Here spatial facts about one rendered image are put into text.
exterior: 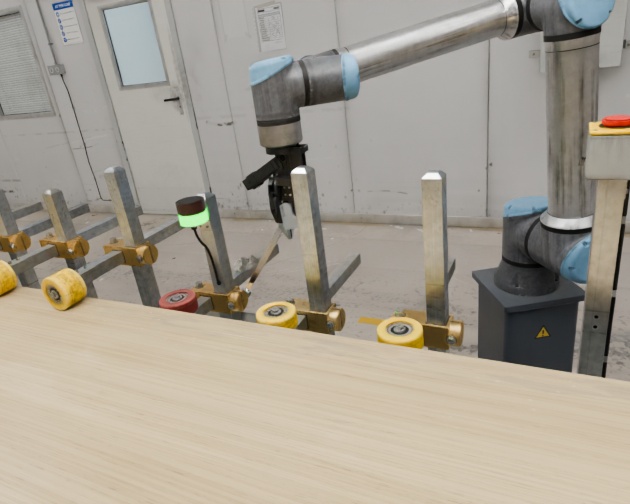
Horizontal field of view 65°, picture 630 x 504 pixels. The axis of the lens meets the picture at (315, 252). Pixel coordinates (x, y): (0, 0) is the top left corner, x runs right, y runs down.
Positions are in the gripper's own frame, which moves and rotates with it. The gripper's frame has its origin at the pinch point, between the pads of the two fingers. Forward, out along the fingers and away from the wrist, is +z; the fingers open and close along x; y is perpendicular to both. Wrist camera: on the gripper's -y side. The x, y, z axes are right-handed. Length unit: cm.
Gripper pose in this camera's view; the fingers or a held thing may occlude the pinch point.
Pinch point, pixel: (287, 233)
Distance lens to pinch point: 111.9
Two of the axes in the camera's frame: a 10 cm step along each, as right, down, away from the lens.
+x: 4.3, -4.0, 8.1
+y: 8.9, 0.7, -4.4
